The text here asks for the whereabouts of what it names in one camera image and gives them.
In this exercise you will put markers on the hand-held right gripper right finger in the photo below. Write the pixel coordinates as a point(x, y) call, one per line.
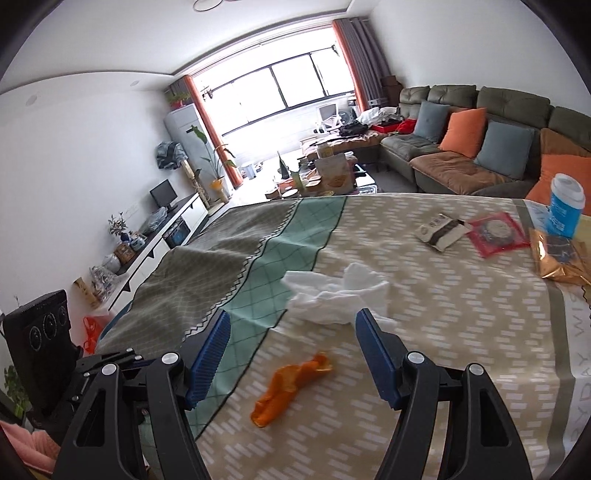
point(376, 355)

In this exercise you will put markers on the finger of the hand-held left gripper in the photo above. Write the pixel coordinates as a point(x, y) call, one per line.
point(111, 357)

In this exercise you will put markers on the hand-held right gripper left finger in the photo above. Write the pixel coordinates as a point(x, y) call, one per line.
point(210, 360)

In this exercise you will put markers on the white tissue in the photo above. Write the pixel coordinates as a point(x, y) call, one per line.
point(332, 295)

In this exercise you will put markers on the orange plastic bag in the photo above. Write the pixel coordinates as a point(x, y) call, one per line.
point(94, 332)

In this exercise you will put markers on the green leafy plant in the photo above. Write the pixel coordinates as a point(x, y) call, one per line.
point(17, 390)

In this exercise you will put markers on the patterned blanket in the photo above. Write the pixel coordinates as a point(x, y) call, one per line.
point(438, 323)

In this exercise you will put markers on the yellow box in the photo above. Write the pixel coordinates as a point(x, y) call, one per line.
point(85, 291)

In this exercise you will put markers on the clear plastic bag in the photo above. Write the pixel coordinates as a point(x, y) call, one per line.
point(105, 279)

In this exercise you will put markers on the orange snack wrapper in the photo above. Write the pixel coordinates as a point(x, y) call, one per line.
point(288, 390)

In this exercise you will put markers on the white ceramic jar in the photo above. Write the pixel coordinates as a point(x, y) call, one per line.
point(111, 263)

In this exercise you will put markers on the pink cloth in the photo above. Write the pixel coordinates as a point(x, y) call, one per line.
point(27, 450)

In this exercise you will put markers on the blue white bowl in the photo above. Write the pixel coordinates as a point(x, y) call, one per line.
point(138, 243)

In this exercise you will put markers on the white tv cabinet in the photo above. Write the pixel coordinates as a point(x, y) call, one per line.
point(157, 249)

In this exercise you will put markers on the flower vase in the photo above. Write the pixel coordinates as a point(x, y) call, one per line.
point(119, 228)

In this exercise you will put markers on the black white snack wrapper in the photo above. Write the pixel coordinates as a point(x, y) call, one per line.
point(441, 230)

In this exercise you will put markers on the grey bag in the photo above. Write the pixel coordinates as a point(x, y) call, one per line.
point(153, 221)

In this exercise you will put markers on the black monitor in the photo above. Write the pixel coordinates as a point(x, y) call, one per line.
point(162, 194)

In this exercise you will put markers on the red snack wrapper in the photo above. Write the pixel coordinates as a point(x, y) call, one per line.
point(498, 234)

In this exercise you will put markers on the wooden stand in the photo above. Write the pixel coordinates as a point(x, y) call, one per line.
point(193, 182)

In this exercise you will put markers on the cluttered coffee table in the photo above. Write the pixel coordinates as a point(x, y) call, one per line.
point(318, 182)

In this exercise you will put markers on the beige snack bag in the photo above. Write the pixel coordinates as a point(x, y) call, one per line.
point(336, 174)

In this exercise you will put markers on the tall green houseplant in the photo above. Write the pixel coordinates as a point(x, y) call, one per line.
point(217, 157)

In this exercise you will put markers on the green sofa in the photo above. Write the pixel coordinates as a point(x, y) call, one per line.
point(461, 170)

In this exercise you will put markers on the gold foil snack wrapper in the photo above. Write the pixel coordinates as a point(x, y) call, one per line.
point(558, 258)

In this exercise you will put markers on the covered standing fan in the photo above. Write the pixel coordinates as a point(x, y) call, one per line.
point(170, 154)

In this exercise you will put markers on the white tower air conditioner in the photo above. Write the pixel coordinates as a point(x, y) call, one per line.
point(184, 134)

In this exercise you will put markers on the pile of clothes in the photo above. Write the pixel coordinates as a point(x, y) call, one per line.
point(378, 122)

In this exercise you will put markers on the orange pillow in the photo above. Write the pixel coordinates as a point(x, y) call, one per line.
point(463, 133)
point(554, 170)

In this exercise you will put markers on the blue paper cup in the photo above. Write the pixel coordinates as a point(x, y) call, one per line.
point(564, 207)

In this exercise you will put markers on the white chair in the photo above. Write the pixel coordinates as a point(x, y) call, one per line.
point(333, 119)

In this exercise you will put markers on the blue-grey pillow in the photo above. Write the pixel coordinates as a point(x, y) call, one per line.
point(504, 150)
point(431, 121)

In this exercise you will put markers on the small potted plant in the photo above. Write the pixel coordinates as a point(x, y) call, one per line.
point(179, 98)

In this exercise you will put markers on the brown cardboard box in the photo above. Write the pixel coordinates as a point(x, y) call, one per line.
point(391, 87)

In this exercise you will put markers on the brown cushion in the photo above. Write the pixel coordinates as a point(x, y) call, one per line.
point(556, 142)

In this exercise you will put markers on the large window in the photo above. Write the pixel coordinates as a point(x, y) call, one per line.
point(277, 87)

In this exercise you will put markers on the orange grey curtain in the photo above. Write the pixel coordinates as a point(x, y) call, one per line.
point(362, 60)

